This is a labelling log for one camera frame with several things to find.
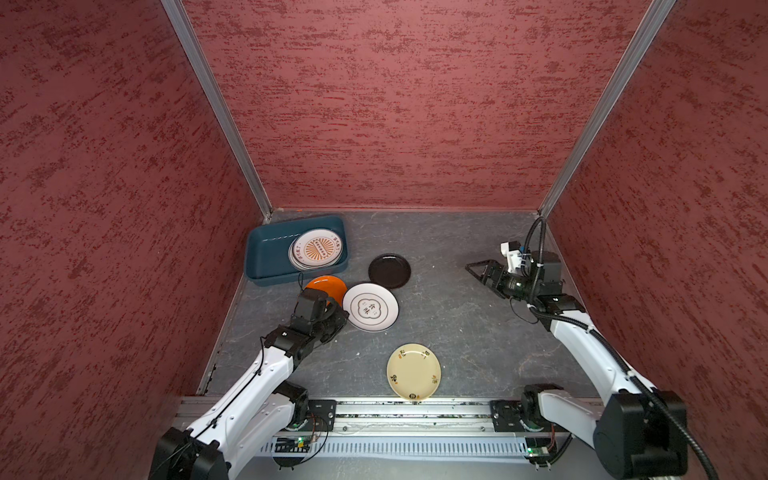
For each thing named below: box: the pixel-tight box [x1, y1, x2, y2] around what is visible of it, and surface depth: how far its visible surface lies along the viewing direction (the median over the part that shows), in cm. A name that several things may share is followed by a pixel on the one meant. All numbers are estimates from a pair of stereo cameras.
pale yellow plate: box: [386, 343, 442, 401], surface depth 83 cm
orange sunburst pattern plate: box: [288, 228, 343, 271], surface depth 106 cm
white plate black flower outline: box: [342, 282, 400, 332], surface depth 90 cm
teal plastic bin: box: [245, 216, 349, 286], surface depth 106 cm
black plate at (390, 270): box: [368, 253, 411, 289], surface depth 103 cm
